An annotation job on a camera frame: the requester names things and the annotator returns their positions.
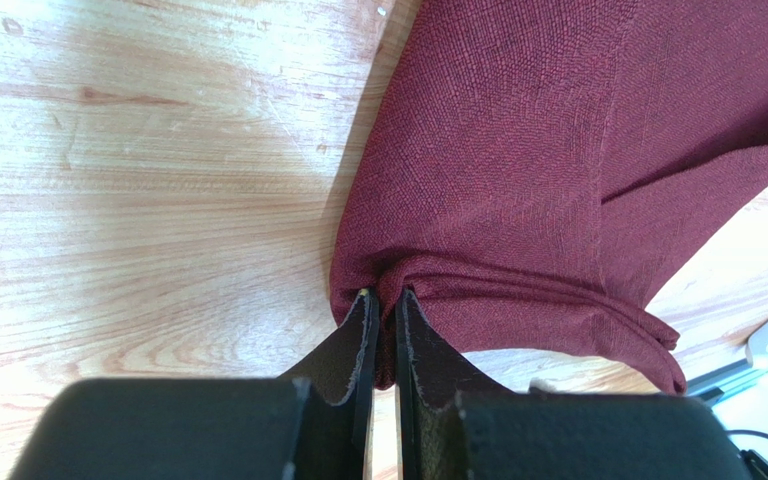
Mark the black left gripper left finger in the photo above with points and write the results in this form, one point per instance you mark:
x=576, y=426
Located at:
x=310, y=422

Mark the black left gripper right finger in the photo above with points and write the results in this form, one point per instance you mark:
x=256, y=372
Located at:
x=455, y=422

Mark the dark red cloth napkin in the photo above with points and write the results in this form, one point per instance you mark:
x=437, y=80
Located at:
x=538, y=170

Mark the aluminium frame rail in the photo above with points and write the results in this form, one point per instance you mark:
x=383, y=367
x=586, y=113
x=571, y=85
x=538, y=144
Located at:
x=737, y=377

